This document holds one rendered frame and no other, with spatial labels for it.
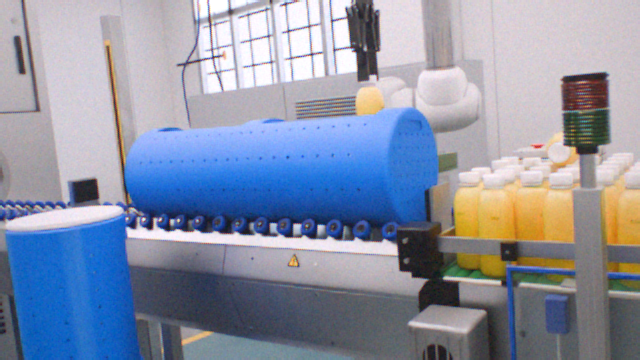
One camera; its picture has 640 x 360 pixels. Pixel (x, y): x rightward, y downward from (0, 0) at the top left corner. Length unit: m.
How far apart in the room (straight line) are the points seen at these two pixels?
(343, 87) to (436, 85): 1.45
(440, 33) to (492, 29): 2.32
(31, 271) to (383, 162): 0.86
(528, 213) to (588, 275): 0.27
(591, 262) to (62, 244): 1.12
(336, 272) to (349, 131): 0.33
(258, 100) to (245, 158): 2.42
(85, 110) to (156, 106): 0.83
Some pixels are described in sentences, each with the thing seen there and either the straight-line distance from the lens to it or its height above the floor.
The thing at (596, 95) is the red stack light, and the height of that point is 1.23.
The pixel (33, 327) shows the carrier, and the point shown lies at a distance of 1.61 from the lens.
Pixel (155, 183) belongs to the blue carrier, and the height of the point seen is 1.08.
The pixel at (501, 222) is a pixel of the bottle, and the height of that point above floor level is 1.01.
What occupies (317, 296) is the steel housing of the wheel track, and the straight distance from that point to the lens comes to 1.47.
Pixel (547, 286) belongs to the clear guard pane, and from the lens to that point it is 1.08.
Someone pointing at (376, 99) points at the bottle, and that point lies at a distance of 1.43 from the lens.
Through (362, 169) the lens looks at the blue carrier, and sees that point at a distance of 1.31.
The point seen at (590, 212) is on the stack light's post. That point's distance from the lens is 0.92.
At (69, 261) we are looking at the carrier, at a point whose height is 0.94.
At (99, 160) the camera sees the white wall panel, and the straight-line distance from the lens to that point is 6.69.
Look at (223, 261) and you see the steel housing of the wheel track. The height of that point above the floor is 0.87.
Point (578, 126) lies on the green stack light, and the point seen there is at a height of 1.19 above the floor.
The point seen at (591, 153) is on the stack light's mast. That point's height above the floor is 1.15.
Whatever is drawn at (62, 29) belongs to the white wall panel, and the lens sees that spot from 6.69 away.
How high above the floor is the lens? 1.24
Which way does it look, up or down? 7 degrees down
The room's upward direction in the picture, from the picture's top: 5 degrees counter-clockwise
